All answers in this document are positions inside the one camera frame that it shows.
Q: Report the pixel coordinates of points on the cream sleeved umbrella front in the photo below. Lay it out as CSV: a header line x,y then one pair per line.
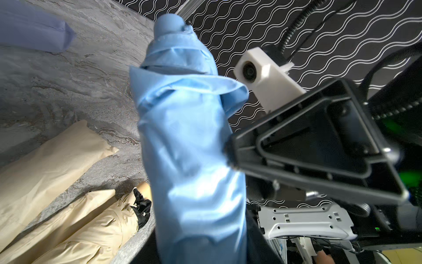
x,y
31,183

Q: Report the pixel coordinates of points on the lavender umbrella sleeve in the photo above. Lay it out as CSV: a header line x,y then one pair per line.
x,y
27,26

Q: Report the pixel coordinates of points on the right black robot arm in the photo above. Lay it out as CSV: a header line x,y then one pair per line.
x,y
392,91

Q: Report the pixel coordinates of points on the light blue sleeve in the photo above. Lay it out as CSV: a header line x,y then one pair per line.
x,y
184,106

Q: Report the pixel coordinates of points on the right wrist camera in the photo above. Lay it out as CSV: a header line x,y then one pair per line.
x,y
266,73

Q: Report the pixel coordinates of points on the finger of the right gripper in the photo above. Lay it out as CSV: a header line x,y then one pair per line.
x,y
325,140

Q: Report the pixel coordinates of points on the beige umbrella with wooden handle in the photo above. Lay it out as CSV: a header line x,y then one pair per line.
x,y
91,230

